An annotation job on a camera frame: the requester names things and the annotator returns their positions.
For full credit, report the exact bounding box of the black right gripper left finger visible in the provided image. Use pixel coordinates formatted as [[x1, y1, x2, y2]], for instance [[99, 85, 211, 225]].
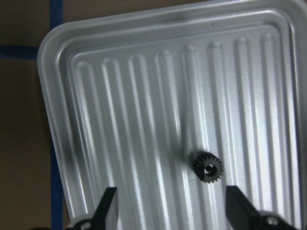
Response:
[[66, 187, 119, 230]]

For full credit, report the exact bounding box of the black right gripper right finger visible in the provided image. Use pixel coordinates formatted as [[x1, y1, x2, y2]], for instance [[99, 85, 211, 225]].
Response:
[[225, 185, 296, 230]]

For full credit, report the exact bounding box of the silver ribbed metal tray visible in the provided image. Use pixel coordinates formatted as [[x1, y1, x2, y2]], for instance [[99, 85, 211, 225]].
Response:
[[37, 0, 307, 230]]

